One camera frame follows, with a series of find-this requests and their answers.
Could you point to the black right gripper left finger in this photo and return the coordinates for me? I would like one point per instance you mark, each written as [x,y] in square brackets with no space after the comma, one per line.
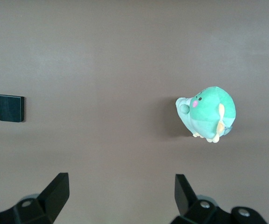
[43,205]

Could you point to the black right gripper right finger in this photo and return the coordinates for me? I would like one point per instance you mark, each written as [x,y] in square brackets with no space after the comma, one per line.
[195,210]

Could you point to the black phone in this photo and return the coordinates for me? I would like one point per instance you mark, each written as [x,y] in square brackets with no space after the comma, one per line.
[10,108]

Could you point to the green plush dinosaur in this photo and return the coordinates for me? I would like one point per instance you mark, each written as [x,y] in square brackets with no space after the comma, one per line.
[209,109]

